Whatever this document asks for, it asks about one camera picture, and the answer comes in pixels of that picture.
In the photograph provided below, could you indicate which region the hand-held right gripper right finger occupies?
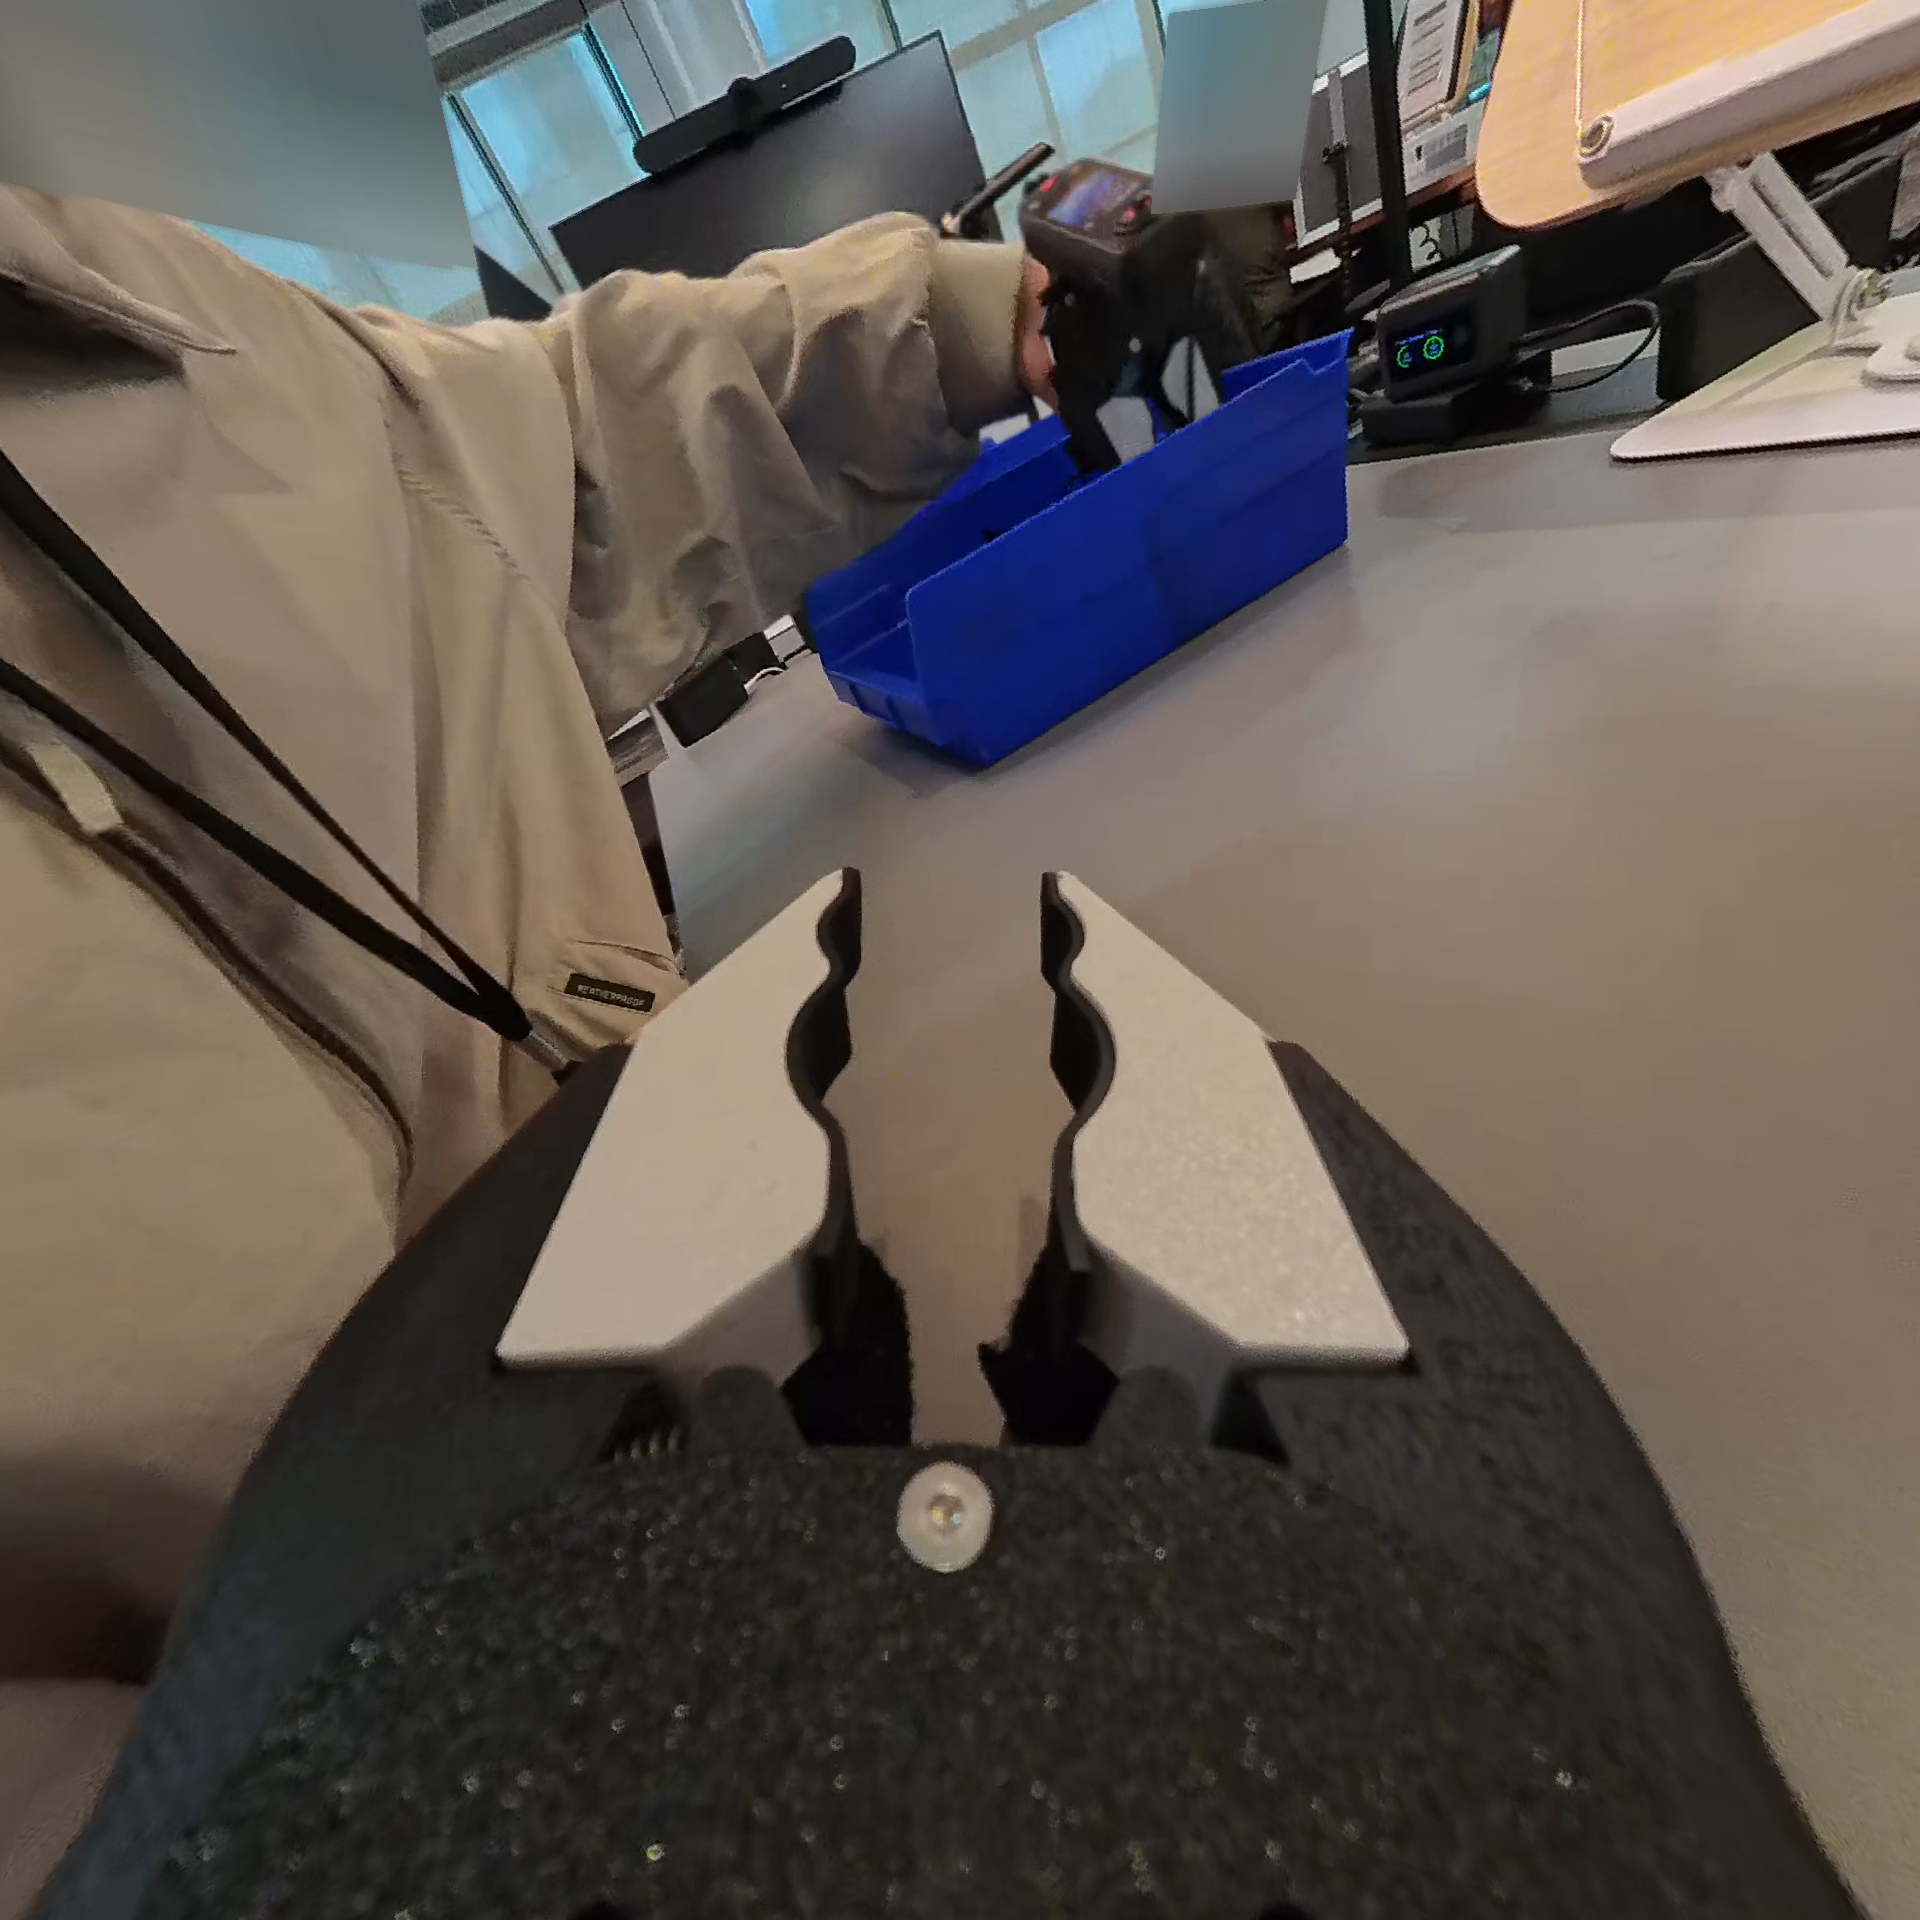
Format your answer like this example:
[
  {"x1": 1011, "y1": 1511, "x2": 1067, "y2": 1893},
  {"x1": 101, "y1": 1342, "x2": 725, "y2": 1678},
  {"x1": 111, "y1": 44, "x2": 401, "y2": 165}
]
[{"x1": 979, "y1": 871, "x2": 1414, "y2": 1447}]

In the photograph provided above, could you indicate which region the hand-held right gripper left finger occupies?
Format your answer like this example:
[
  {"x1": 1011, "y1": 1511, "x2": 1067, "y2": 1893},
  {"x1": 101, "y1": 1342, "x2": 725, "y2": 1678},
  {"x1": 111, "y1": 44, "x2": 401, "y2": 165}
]
[{"x1": 495, "y1": 869, "x2": 911, "y2": 1447}]

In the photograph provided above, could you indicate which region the blue plastic bin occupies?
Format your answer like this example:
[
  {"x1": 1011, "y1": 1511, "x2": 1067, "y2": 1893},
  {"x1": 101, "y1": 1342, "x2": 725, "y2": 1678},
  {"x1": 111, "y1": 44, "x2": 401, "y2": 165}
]
[{"x1": 800, "y1": 330, "x2": 1353, "y2": 770}]

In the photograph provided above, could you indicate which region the person's left forearm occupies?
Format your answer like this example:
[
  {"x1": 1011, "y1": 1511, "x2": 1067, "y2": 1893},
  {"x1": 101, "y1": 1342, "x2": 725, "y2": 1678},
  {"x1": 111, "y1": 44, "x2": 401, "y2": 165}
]
[{"x1": 569, "y1": 209, "x2": 1052, "y2": 723}]

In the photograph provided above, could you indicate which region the grey desk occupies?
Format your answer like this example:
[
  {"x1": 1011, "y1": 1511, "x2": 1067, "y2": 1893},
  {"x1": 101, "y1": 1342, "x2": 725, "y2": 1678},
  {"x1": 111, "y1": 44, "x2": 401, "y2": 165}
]
[{"x1": 645, "y1": 405, "x2": 1920, "y2": 1920}]

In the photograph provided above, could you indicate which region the black desk clamp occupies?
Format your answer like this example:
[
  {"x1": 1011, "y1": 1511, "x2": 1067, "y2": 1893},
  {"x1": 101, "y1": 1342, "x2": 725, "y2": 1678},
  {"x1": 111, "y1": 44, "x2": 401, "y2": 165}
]
[{"x1": 659, "y1": 632, "x2": 781, "y2": 749}]

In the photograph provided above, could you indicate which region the black monitor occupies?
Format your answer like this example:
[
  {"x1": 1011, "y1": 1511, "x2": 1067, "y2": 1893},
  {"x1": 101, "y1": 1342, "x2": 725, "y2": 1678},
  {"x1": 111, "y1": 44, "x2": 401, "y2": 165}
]
[{"x1": 546, "y1": 31, "x2": 1003, "y2": 303}]

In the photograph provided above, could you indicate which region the black power station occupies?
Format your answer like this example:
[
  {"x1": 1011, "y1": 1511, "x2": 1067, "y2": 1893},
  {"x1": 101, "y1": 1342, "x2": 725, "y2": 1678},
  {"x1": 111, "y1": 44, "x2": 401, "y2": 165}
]
[{"x1": 1373, "y1": 245, "x2": 1549, "y2": 447}]

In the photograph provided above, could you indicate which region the black webcam bar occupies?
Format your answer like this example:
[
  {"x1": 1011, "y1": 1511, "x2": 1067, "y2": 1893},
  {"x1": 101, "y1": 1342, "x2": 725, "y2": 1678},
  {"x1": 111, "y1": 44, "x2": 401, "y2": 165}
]
[{"x1": 630, "y1": 73, "x2": 870, "y2": 177}]

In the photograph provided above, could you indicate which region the wooden laptop stand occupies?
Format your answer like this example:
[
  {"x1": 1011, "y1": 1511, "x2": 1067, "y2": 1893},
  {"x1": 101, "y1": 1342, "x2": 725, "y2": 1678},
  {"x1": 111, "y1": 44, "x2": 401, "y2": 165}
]
[{"x1": 1473, "y1": 0, "x2": 1920, "y2": 461}]

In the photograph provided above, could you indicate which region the black adapter box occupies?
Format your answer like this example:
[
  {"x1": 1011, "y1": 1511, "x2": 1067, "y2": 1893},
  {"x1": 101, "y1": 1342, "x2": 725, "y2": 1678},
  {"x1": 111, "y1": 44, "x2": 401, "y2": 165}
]
[{"x1": 1655, "y1": 239, "x2": 1853, "y2": 407}]

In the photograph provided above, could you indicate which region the person's beige jacket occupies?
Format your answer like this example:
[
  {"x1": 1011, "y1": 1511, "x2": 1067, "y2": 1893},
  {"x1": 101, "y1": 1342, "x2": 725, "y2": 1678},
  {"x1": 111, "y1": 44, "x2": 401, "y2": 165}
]
[{"x1": 0, "y1": 181, "x2": 694, "y2": 1698}]

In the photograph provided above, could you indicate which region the black lanyard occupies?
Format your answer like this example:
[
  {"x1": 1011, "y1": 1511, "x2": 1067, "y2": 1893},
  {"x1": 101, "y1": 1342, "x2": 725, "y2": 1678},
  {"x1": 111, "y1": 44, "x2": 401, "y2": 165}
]
[{"x1": 0, "y1": 447, "x2": 579, "y2": 1075}]

